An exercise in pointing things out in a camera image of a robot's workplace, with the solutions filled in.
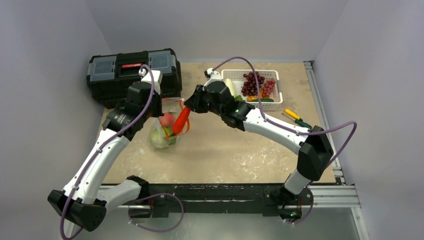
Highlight orange carrot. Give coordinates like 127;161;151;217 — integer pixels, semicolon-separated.
171;106;191;136

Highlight clear zip top bag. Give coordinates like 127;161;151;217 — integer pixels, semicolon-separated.
149;97;191;150

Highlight pink peach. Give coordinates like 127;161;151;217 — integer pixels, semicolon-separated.
159;112;176;128

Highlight green cabbage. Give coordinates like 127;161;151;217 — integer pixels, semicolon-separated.
150;127;177;149

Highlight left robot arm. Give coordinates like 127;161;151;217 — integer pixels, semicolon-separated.
47;80;163;240

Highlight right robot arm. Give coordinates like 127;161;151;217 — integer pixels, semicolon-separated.
184;81;334;204

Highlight white radish with leaves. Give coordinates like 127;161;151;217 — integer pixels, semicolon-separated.
224;78;244;101

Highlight white plastic basket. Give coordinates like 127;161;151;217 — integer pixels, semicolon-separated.
221;69;283;111

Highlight dark red grapes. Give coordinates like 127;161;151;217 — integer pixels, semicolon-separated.
241;71;265;97

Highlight orange pepper piece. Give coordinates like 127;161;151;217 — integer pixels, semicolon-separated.
246;88;263;102

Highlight black toolbox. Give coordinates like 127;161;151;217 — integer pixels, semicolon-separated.
86;48;182;109

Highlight green cucumber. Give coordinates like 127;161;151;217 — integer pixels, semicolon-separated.
252;98;275;103

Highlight light red grapes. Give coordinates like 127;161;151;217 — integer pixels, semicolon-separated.
261;78;276;98

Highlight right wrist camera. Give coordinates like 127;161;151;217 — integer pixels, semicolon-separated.
204;68;222;86

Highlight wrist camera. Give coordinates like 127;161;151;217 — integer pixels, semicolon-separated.
204;68;222;86
138;67;163;85

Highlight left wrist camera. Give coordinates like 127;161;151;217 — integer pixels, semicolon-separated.
138;67;163;85

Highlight yellow handled screwdriver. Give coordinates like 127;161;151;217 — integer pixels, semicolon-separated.
284;109;303;121

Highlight green handled screwdriver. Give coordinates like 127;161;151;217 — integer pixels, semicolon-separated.
282;112;313;130

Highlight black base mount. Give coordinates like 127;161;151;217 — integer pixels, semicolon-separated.
124;183;314;221

